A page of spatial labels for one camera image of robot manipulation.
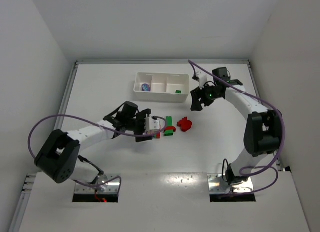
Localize green red lego bricks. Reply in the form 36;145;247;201
154;130;161;139

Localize purple flower lego brick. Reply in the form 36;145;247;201
141;83;151;91

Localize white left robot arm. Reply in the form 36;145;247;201
34;101;161;188

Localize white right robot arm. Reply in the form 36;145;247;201
190;75;282;185

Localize red rounded lego brick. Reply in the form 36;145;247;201
177;117;193;132

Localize white compartment tray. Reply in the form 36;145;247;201
133;72;190;103

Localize green number lego brick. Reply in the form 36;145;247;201
166;116;173;127

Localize red green rounded lego stack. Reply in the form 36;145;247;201
164;126;176;136

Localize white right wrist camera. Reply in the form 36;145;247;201
192;71;208;89

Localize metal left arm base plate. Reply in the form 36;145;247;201
74;174;122;195

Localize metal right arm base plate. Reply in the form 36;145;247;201
207;173;254;195

